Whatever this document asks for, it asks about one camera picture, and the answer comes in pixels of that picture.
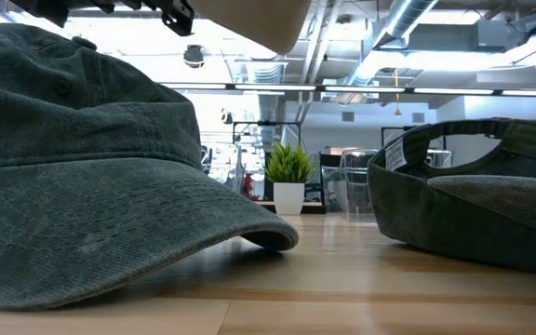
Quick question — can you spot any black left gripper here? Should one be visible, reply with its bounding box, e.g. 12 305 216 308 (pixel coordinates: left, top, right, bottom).
9 0 195 37

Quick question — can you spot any tan baseball cap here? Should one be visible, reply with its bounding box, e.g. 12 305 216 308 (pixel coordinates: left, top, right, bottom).
187 0 314 56

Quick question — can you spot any teal green baseball cap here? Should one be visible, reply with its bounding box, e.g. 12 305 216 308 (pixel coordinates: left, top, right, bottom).
0 22 301 312

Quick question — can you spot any olive green baseball cap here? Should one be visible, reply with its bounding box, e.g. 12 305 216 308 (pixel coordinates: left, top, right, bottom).
367 117 536 278

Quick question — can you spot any black round ceiling lamp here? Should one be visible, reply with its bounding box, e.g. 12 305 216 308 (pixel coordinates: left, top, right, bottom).
182 44 206 70

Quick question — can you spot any long ceiling light strip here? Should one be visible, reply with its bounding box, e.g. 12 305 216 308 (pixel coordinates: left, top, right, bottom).
158 82 536 98

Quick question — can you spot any small green potted plant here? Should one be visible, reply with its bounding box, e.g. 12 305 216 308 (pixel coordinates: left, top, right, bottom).
264 141 316 216

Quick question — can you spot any silver ventilation duct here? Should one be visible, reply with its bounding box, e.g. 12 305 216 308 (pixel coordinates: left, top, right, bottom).
372 0 439 50

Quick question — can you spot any yellow hanging cord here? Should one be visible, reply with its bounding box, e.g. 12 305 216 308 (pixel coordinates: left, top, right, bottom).
392 68 403 116

